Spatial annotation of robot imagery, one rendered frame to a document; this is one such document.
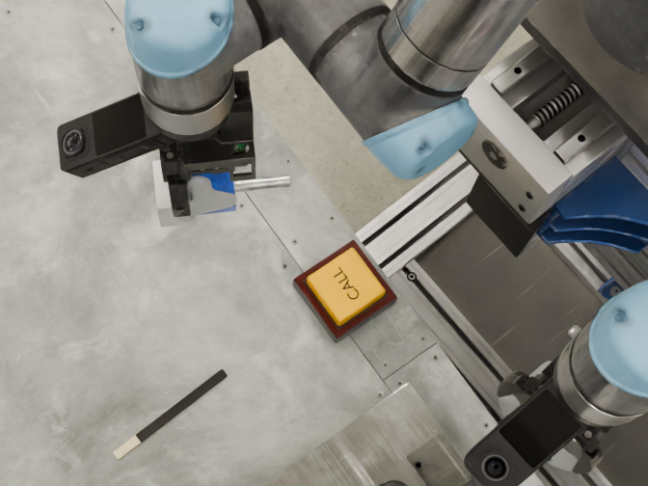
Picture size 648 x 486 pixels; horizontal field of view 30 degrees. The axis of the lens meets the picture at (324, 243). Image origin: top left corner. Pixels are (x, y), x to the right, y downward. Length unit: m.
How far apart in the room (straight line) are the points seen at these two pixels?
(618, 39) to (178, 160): 0.42
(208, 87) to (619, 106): 0.42
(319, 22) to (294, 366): 0.50
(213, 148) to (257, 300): 0.30
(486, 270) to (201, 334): 0.77
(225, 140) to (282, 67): 1.25
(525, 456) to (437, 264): 0.99
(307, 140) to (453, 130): 1.39
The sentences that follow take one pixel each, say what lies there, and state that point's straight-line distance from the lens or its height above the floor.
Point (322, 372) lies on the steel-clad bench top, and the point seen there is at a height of 0.80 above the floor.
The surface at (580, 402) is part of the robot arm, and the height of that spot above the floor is 1.18.
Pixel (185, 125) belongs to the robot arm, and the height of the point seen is 1.18.
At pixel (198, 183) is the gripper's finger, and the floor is 1.03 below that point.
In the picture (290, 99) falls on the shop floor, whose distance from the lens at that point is 2.25.
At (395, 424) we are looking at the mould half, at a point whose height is 0.89.
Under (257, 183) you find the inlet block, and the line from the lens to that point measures 1.19.
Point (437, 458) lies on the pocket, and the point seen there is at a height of 0.86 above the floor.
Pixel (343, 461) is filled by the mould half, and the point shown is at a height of 0.89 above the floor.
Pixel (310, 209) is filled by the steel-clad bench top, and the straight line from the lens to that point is 1.32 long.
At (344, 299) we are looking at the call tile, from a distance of 1.25.
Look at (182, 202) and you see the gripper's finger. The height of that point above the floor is 1.04.
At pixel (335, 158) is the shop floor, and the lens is 2.21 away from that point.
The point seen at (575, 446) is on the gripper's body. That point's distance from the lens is 1.02.
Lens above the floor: 2.04
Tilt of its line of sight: 72 degrees down
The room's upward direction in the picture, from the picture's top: 10 degrees clockwise
